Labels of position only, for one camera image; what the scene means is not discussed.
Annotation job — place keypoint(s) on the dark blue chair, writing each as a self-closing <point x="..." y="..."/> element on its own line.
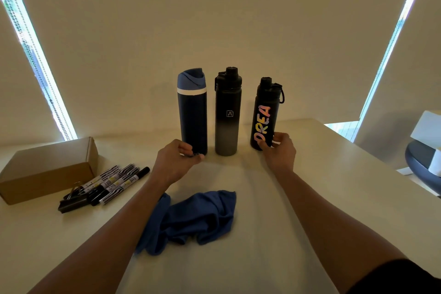
<point x="418" y="163"/>

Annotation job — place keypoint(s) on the bright side window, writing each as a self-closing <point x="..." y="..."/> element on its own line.
<point x="389" y="52"/>

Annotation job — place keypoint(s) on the person's left hand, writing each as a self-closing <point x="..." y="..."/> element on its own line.
<point x="170" y="166"/>

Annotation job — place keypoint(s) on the person's right hand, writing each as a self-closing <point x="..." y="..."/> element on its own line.
<point x="280" y="159"/>

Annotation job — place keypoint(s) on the brown paper box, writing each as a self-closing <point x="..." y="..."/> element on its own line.
<point x="44" y="169"/>

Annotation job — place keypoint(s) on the black binder clip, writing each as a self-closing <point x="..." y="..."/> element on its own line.
<point x="72" y="202"/>

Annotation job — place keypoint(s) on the black grey gradient bottle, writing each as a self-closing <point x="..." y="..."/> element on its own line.
<point x="227" y="114"/>

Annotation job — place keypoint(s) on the person's left forearm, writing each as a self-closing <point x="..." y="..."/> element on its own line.
<point x="96" y="252"/>

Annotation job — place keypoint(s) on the blue cloth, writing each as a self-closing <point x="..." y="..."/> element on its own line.
<point x="196" y="218"/>

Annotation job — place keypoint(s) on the barcode label black marker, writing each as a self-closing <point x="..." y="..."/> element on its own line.
<point x="124" y="169"/>

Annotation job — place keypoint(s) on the person's black shirt sleeve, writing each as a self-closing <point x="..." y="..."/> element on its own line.
<point x="399" y="280"/>

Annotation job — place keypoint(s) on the person's right forearm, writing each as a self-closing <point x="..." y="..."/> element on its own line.
<point x="334" y="235"/>

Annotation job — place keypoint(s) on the navy bottle with blue lid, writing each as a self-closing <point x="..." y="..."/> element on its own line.
<point x="192" y="114"/>

